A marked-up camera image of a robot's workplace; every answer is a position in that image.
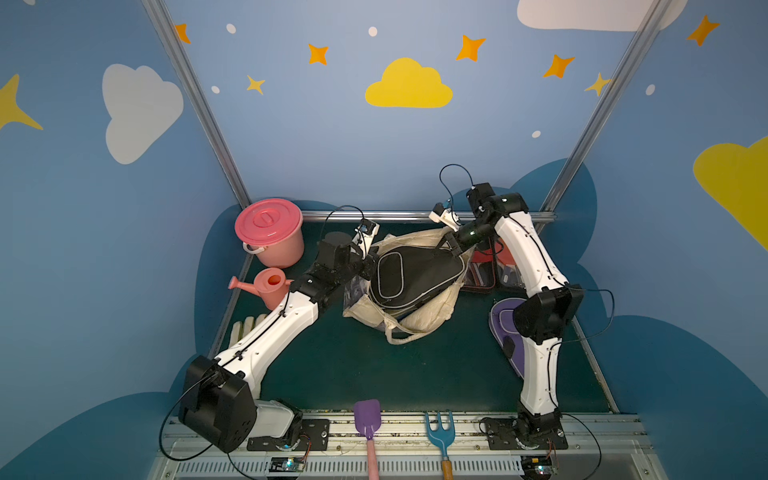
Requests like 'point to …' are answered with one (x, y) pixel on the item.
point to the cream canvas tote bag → (432, 312)
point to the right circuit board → (537, 467)
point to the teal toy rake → (443, 438)
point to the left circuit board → (287, 464)
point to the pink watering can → (270, 284)
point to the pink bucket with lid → (272, 228)
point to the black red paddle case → (483, 267)
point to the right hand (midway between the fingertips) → (442, 249)
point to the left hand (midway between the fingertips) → (380, 244)
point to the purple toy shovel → (367, 416)
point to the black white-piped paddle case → (402, 277)
